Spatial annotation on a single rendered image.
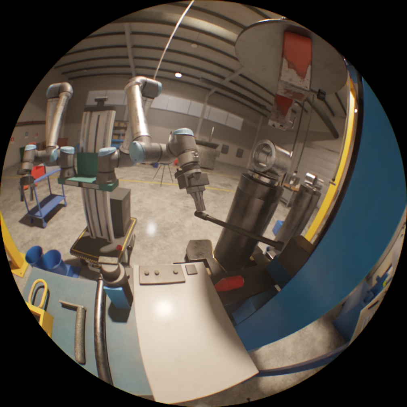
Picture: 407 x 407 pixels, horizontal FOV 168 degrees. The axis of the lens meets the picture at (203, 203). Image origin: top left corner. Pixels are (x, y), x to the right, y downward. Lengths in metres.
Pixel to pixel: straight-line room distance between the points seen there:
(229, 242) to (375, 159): 0.65
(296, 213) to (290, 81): 1.67
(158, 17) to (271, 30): 5.12
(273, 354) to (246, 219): 1.68
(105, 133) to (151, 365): 1.40
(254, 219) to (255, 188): 0.13
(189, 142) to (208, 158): 8.08
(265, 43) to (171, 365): 1.06
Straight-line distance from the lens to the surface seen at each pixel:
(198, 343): 0.38
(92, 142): 1.48
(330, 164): 11.88
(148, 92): 1.03
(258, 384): 1.84
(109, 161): 1.15
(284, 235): 2.05
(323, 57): 0.76
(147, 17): 5.76
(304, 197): 1.90
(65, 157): 1.43
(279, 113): 0.85
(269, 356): 1.90
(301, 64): 0.56
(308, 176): 1.94
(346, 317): 2.75
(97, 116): 1.47
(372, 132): 0.42
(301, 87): 0.50
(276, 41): 0.74
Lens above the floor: 1.56
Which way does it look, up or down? 24 degrees down
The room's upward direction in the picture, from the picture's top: 15 degrees clockwise
